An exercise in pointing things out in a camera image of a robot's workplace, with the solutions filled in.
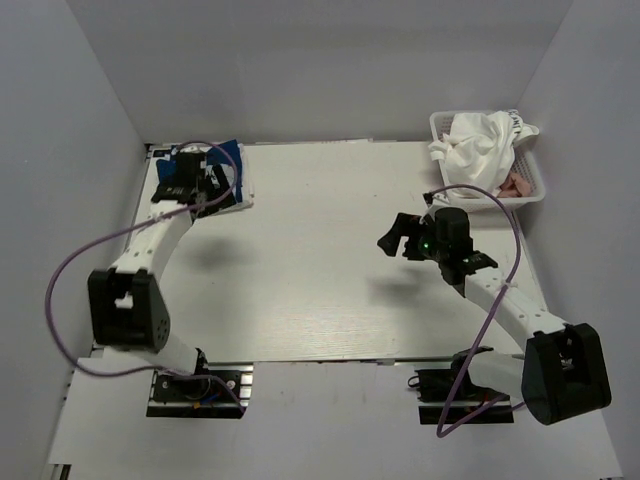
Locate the white printed t shirt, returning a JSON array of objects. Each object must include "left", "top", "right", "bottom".
[{"left": 429, "top": 110, "right": 539, "bottom": 197}]

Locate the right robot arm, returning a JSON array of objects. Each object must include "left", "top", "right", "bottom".
[{"left": 377, "top": 207, "right": 612, "bottom": 425}]

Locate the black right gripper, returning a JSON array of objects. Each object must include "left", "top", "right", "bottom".
[{"left": 379, "top": 212, "right": 449, "bottom": 263}]

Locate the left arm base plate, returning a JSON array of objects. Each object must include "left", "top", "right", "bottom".
[{"left": 146, "top": 365, "right": 253, "bottom": 419}]

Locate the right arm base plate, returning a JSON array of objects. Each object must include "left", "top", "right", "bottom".
[{"left": 407, "top": 361, "right": 514, "bottom": 426}]

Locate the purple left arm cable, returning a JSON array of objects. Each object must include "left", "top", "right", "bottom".
[{"left": 44, "top": 140, "right": 246, "bottom": 416}]

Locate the white plastic basket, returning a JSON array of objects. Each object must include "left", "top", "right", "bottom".
[{"left": 429, "top": 111, "right": 546, "bottom": 212}]

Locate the pink t shirt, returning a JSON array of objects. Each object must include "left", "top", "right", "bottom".
[{"left": 498, "top": 172, "right": 532, "bottom": 198}]

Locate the blue t shirt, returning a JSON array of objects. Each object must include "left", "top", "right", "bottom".
[{"left": 151, "top": 140, "right": 253, "bottom": 219}]

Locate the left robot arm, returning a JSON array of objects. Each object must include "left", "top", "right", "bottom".
[{"left": 88, "top": 152, "right": 240, "bottom": 399}]

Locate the folded white t shirt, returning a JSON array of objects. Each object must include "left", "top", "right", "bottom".
[{"left": 200, "top": 140, "right": 255, "bottom": 215}]

